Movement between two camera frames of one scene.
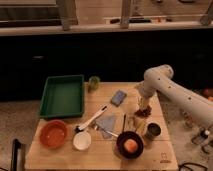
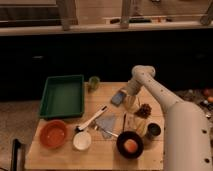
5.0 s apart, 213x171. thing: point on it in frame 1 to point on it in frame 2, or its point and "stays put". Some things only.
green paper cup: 94,82 stays put
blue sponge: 118,98 stays put
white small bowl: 82,141 stays put
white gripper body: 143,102 to 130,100
